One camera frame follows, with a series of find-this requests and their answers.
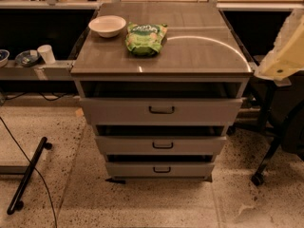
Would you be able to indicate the grey top drawer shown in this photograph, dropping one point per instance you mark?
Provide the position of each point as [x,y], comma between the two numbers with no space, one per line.
[160,111]

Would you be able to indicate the grey drawer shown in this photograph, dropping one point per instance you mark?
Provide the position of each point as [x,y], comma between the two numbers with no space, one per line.
[160,111]
[158,169]
[160,145]

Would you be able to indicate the grey drawer cabinet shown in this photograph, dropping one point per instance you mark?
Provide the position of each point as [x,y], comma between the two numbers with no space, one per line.
[199,59]

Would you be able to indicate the grey middle drawer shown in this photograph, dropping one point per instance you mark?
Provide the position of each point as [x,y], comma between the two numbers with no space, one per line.
[160,145]

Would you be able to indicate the grey bottom drawer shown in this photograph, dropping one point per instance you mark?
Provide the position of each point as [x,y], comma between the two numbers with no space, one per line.
[158,169]

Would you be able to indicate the green snack bag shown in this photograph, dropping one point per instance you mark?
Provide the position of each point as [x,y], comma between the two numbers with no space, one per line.
[145,39]

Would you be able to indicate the white bowl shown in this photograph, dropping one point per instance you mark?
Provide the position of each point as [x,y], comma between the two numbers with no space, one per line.
[107,26]

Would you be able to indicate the grey side shelf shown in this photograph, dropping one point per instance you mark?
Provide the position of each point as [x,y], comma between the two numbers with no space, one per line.
[60,71]

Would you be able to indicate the white paper cup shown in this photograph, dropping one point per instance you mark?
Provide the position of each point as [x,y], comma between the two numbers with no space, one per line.
[47,54]

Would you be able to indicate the dark blue bowl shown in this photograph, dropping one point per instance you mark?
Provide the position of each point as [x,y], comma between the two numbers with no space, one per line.
[28,58]

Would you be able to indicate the blue rimmed bowl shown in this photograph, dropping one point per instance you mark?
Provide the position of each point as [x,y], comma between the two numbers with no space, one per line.
[4,57]

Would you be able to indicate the black floor stand bar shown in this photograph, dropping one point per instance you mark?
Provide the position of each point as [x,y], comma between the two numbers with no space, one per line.
[16,203]

